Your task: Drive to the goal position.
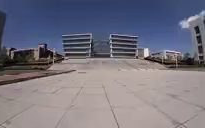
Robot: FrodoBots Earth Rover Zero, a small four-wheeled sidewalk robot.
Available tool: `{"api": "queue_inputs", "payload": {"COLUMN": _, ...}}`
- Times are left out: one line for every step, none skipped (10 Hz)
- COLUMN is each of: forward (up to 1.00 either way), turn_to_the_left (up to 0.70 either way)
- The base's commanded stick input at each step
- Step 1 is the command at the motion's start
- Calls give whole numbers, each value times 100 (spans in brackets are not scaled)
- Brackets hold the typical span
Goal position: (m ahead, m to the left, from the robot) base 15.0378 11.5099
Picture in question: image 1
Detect low retaining wall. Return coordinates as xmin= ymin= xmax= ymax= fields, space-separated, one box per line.
xmin=0 ymin=57 xmax=65 ymax=72
xmin=145 ymin=57 xmax=205 ymax=70

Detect white tall building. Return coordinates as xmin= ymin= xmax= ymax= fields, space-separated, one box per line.
xmin=188 ymin=14 xmax=205 ymax=65

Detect pale pole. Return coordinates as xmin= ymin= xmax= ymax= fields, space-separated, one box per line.
xmin=52 ymin=47 xmax=57 ymax=66

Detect reddish raised planter strip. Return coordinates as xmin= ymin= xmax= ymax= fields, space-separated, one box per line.
xmin=0 ymin=69 xmax=77 ymax=88

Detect low brown building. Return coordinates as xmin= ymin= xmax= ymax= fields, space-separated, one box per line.
xmin=9 ymin=43 xmax=59 ymax=62

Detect white banded twin-block building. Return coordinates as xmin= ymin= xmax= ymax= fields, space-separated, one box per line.
xmin=61 ymin=32 xmax=140 ymax=60

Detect wide concrete steps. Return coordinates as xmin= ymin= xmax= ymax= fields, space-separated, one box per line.
xmin=47 ymin=58 xmax=168 ymax=72

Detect small white building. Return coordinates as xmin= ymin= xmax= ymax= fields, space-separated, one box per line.
xmin=137 ymin=47 xmax=150 ymax=60

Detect pale concrete slab plaza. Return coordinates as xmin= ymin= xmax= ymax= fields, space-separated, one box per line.
xmin=0 ymin=68 xmax=205 ymax=128

